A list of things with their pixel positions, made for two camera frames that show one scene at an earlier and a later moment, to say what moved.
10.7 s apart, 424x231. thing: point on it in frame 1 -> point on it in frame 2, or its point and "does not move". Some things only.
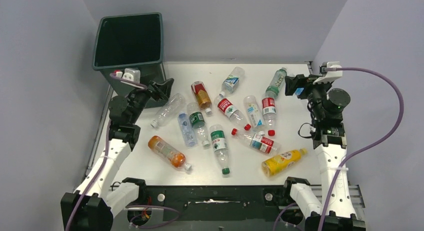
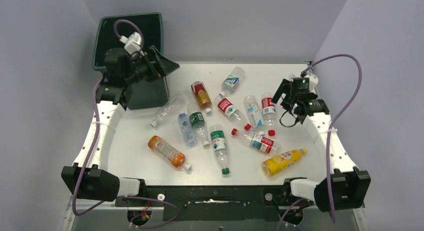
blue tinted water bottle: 188,132 does not move
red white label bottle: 262,143 does not move
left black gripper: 162,90 -> 163,66
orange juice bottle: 176,158 does not move
